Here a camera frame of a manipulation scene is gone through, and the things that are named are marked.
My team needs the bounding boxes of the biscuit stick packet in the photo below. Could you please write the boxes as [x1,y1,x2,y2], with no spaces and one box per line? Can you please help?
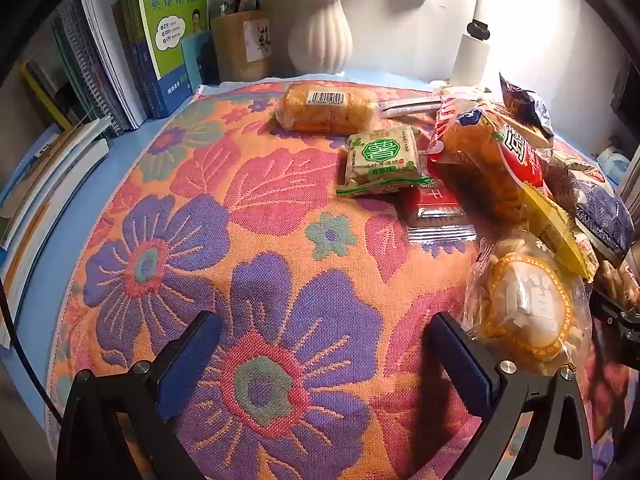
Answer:
[597,259,640,311]

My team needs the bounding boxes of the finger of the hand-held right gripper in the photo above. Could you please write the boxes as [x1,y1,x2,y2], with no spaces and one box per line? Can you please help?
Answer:
[592,287,640,366]

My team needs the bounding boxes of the upright dark books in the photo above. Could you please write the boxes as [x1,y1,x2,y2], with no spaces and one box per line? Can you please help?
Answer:
[19,60,76,132]

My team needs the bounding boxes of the dark blue book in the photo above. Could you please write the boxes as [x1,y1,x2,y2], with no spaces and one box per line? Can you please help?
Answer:
[111,0,168,121]

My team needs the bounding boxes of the large red label snack bag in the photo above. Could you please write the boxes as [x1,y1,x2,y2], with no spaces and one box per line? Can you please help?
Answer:
[425,94,601,282]

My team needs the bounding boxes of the blue patterned white snack bag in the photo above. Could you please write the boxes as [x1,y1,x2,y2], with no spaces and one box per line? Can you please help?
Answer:
[550,155,637,262]

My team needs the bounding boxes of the black cable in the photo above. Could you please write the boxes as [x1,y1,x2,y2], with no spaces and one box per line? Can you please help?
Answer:
[0,280,57,413]

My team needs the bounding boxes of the red wafer packet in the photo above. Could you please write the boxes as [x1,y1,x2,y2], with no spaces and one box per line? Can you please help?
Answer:
[399,184,477,246]

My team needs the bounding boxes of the green label cracker packet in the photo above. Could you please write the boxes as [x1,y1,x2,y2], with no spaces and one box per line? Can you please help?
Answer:
[335,126,433,197]

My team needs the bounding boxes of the white ribbed vase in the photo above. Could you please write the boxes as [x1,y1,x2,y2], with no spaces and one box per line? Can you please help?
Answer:
[286,0,354,75]

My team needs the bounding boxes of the floral woven cloth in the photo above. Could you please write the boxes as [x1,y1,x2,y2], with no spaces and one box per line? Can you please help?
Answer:
[45,80,640,480]

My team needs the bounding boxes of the orange bread snack packet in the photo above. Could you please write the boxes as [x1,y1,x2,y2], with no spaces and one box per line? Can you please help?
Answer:
[274,81,379,136]

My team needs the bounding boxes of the white desk lamp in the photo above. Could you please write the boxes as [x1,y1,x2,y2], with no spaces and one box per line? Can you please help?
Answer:
[446,0,507,87]

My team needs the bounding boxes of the bundle of pens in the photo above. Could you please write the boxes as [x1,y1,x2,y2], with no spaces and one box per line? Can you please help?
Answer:
[217,0,266,17]

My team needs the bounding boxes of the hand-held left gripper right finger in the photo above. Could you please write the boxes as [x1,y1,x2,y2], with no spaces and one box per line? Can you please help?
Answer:
[425,311,593,480]

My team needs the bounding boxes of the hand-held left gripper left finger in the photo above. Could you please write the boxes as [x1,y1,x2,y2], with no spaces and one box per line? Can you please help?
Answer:
[57,310,224,480]

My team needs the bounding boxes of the pale yellow snack packet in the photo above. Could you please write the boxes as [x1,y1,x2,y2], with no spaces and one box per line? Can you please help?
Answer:
[434,84,501,109]

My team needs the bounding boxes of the small teal booklet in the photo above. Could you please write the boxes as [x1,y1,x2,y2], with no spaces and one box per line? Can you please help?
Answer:
[181,29,219,87]

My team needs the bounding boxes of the white spiral notebooks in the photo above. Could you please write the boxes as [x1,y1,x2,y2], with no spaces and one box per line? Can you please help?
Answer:
[50,0,148,136]

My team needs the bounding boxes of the wooden pen holder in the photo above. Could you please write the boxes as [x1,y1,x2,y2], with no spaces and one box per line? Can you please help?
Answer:
[210,9,274,84]

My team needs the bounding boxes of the white striped snack packet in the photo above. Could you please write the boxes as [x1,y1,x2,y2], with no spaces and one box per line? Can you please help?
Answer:
[377,97,443,119]

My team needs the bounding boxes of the blue and white snack bag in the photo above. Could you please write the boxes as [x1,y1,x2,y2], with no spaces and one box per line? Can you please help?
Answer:
[499,73,556,149]

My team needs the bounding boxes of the stack of flat books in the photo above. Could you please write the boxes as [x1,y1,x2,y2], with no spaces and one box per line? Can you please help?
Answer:
[0,115,111,350]

